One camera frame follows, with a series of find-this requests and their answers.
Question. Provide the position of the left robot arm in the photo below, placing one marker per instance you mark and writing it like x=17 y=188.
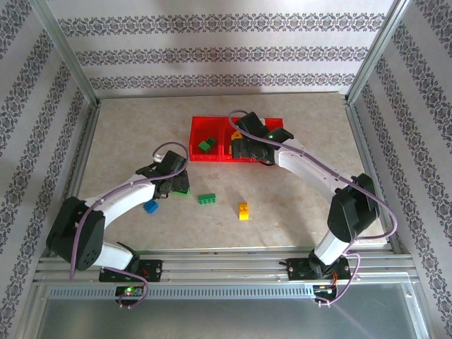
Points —
x=123 y=206

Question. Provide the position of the long green lego brick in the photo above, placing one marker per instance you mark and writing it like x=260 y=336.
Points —
x=207 y=199

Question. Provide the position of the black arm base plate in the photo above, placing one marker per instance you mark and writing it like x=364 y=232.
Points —
x=153 y=270
x=295 y=270

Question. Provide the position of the blue lego brick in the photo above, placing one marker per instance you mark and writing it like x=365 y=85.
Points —
x=151 y=206

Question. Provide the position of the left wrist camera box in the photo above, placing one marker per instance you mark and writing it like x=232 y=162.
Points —
x=171 y=161

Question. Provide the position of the pale wall base strip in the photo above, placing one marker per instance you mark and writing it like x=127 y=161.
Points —
x=219 y=94

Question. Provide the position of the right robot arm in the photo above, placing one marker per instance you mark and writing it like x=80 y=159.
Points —
x=307 y=169

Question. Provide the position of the dark green lego brick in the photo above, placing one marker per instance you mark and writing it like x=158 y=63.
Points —
x=212 y=141

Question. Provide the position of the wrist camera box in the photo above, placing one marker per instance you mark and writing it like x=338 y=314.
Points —
x=171 y=161
x=251 y=123

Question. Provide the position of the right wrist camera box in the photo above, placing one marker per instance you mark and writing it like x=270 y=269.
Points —
x=251 y=123

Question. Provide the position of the aluminium side rail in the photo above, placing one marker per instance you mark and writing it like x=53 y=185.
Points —
x=362 y=148
x=85 y=141

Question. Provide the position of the aluminium frame post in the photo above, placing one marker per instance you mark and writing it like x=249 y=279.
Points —
x=376 y=53
x=72 y=60

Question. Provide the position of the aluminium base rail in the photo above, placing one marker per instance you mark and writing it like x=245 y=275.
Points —
x=229 y=268

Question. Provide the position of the small controller board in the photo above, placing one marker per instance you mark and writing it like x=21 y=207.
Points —
x=129 y=291
x=323 y=289

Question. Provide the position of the grey metal sheet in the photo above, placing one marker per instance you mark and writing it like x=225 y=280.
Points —
x=229 y=321

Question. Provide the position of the yellow lego brick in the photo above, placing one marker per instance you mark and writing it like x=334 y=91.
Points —
x=243 y=210

